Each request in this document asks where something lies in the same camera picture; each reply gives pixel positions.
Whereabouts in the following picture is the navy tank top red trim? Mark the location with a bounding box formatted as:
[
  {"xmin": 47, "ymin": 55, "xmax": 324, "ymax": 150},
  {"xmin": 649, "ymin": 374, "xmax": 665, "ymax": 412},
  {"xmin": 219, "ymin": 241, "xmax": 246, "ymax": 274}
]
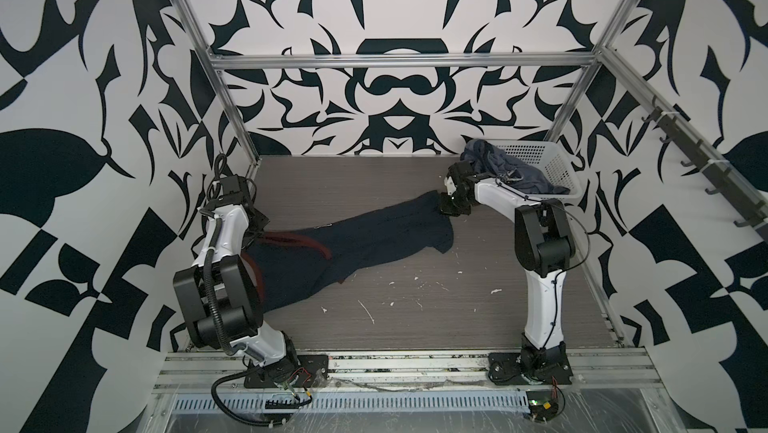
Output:
[{"xmin": 242, "ymin": 191, "xmax": 454, "ymax": 312}]

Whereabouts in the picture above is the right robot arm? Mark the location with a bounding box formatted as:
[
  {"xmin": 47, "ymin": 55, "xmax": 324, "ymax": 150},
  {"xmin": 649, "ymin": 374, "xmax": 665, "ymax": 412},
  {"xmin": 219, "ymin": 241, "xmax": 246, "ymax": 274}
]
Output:
[{"xmin": 439, "ymin": 161, "xmax": 576, "ymax": 385}]

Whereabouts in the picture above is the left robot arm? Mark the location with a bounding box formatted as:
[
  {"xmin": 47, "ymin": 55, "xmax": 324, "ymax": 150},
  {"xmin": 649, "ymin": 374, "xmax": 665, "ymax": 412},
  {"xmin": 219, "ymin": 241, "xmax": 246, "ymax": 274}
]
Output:
[{"xmin": 173, "ymin": 175, "xmax": 300, "ymax": 369}]

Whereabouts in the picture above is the blue-grey tank top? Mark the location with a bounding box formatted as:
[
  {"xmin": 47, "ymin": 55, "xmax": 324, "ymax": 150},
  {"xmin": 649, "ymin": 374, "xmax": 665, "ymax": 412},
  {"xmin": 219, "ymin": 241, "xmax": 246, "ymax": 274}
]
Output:
[{"xmin": 460, "ymin": 139, "xmax": 571, "ymax": 195}]

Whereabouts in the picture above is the white plastic laundry basket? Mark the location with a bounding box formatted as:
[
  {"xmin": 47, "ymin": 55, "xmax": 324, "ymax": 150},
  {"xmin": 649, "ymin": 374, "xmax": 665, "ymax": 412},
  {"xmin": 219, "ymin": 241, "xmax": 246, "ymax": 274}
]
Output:
[{"xmin": 479, "ymin": 139, "xmax": 583, "ymax": 202}]

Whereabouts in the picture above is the small green circuit board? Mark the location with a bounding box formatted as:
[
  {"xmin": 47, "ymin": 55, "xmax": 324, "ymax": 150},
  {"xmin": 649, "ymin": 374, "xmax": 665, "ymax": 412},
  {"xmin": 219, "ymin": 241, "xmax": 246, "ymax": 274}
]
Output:
[{"xmin": 525, "ymin": 388, "xmax": 565, "ymax": 424}]

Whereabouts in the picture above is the aluminium frame crossbar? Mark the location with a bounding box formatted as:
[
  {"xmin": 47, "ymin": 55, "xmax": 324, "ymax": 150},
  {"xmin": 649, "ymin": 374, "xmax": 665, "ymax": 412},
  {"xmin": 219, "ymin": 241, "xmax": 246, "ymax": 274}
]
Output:
[{"xmin": 209, "ymin": 52, "xmax": 595, "ymax": 71}]

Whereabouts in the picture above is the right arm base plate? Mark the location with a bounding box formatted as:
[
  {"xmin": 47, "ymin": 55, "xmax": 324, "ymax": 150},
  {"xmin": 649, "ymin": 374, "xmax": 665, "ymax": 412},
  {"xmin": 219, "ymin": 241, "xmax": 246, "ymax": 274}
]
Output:
[{"xmin": 488, "ymin": 348, "xmax": 573, "ymax": 386}]

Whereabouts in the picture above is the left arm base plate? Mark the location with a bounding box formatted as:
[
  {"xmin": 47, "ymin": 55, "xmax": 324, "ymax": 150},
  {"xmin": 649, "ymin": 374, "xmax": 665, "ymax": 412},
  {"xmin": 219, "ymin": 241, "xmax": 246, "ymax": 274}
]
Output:
[{"xmin": 244, "ymin": 354, "xmax": 329, "ymax": 389}]

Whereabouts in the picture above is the white slotted cable duct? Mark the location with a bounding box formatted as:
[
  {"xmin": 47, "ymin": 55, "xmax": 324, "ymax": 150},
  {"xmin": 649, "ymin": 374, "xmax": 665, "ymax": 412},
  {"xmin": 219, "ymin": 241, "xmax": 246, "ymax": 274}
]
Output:
[{"xmin": 170, "ymin": 389, "xmax": 532, "ymax": 415}]

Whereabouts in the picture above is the wall hook rail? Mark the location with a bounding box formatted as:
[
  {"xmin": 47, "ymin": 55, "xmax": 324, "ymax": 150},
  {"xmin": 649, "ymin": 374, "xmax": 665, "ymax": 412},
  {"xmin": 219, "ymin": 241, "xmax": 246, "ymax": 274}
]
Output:
[{"xmin": 641, "ymin": 96, "xmax": 768, "ymax": 230}]

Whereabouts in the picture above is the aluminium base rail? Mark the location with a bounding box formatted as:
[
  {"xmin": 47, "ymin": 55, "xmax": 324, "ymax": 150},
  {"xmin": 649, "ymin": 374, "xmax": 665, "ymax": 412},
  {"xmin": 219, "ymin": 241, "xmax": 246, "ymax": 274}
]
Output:
[{"xmin": 152, "ymin": 348, "xmax": 663, "ymax": 393}]

